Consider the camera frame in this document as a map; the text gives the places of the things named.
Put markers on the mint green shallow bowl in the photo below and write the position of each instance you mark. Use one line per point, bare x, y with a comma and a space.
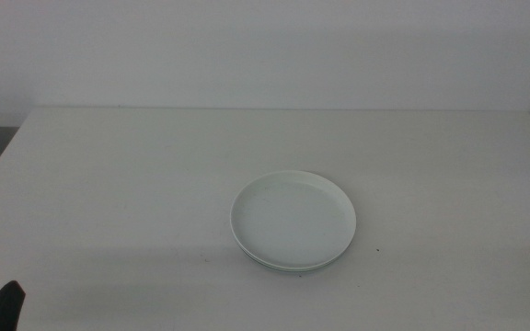
288, 271

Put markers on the white shallow bowl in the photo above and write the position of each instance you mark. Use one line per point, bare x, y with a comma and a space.
292, 220

